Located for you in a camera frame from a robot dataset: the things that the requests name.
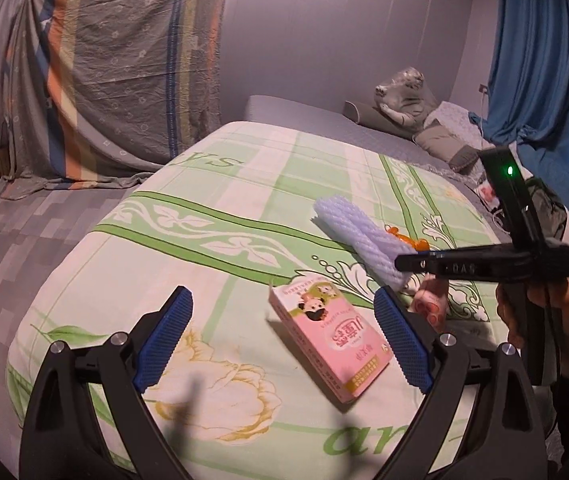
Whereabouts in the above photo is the white foam fruit net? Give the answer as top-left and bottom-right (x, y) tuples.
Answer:
(313, 195), (417, 292)

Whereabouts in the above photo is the pink cartoon box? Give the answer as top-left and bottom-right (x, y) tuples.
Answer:
(269, 278), (393, 404)

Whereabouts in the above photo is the person right hand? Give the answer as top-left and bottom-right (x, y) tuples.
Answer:
(496, 278), (569, 378)

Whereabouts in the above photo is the black backpack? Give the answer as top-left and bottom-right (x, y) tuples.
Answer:
(525, 177), (569, 243)

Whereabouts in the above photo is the baby picture pack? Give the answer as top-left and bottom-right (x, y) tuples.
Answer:
(474, 180), (502, 216)

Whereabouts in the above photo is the pink crumpled wrapper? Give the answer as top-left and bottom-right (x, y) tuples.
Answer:
(411, 274), (449, 333)

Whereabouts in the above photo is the grey brown cushion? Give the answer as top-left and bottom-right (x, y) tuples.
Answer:
(413, 122), (479, 174)

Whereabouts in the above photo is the white lace pillow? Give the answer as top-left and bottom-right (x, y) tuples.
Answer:
(424, 101), (493, 150)

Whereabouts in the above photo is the blue curtain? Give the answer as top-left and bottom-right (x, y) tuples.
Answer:
(478, 0), (569, 207)

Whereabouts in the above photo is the plush tiger in plastic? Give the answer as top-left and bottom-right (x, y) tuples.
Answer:
(374, 66), (439, 130)

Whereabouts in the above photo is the grey wedge pillow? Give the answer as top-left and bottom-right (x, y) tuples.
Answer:
(342, 101), (414, 141)

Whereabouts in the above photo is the striped grey hanging sheet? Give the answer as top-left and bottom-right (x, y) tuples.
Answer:
(0, 0), (225, 188)

